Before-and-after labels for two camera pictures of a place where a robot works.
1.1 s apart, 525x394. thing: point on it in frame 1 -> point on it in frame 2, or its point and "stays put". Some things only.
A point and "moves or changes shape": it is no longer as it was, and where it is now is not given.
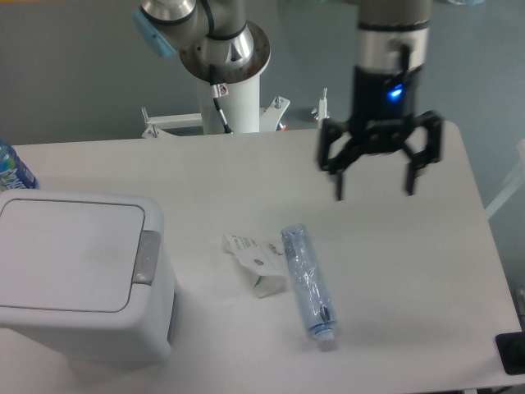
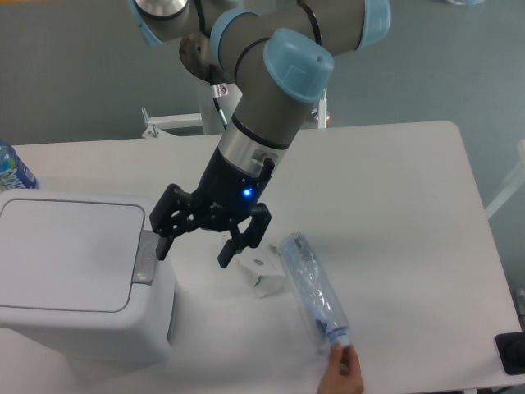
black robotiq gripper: (382, 112) -> (227, 192)
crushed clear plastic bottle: (309, 283) moves or changes shape
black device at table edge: (511, 349) stays put
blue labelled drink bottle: (14, 173) stays put
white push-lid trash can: (86, 277) stays put
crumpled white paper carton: (266, 260) stays put
